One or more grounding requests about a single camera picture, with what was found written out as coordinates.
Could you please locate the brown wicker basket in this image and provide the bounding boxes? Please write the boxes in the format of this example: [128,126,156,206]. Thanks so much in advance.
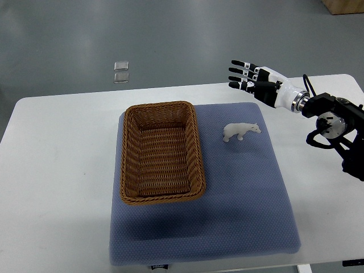
[119,101,206,205]

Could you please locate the black table control panel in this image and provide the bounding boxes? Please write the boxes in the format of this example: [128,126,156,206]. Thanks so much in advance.
[342,259,364,267]

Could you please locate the upper metal floor plate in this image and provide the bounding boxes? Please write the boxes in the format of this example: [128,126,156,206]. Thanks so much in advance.
[114,61,129,71]

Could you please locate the wooden box corner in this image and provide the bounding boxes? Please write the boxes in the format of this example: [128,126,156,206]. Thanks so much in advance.
[322,0,363,15]

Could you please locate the white table leg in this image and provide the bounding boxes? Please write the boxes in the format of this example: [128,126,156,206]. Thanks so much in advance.
[297,264,313,273]

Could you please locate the white bear figurine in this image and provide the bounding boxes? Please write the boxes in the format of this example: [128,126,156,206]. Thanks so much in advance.
[223,123,261,142]

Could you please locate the lower metal floor plate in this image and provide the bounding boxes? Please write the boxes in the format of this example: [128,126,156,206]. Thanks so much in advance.
[114,72,129,84]

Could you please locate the blue textured mat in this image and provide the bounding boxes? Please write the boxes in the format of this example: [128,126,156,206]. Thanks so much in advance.
[109,102,301,266]

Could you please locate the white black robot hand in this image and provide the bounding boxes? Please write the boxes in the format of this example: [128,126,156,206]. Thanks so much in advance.
[229,60,310,113]

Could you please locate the metal floor plate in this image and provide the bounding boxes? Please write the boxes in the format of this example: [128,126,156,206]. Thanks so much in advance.
[114,72,129,84]
[114,61,129,71]

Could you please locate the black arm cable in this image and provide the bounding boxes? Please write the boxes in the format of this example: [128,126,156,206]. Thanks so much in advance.
[302,74,317,97]

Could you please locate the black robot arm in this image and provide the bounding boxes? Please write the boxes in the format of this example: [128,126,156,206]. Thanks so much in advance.
[299,93,363,181]

